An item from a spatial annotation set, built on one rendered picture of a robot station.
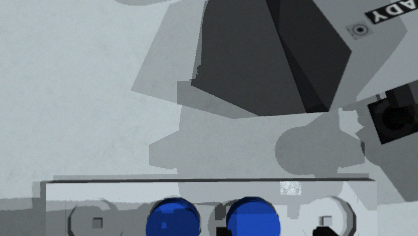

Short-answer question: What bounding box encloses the blue cylinder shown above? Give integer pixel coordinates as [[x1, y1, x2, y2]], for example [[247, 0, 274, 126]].
[[146, 197, 200, 236], [226, 197, 281, 236]]

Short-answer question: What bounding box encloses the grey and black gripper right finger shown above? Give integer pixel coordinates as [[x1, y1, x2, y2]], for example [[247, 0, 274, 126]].
[[313, 226, 339, 236]]

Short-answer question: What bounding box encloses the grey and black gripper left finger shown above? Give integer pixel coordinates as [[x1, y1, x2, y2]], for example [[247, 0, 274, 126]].
[[216, 227, 232, 236]]

